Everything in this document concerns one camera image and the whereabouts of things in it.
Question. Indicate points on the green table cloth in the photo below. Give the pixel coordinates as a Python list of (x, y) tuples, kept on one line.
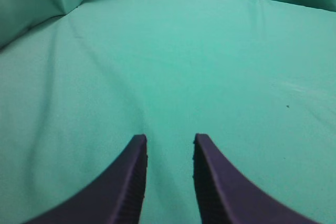
[(257, 76)]

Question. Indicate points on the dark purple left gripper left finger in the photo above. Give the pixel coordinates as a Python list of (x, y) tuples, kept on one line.
[(115, 196)]

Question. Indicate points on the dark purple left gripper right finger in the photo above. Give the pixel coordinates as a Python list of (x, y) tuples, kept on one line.
[(225, 195)]

